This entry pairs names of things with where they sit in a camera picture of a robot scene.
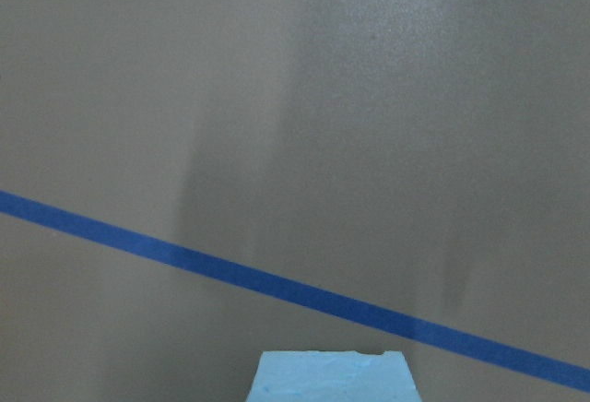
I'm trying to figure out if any light blue foam block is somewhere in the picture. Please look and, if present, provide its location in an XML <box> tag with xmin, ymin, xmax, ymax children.
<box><xmin>247</xmin><ymin>350</ymin><xmax>421</xmax><ymax>401</ymax></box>

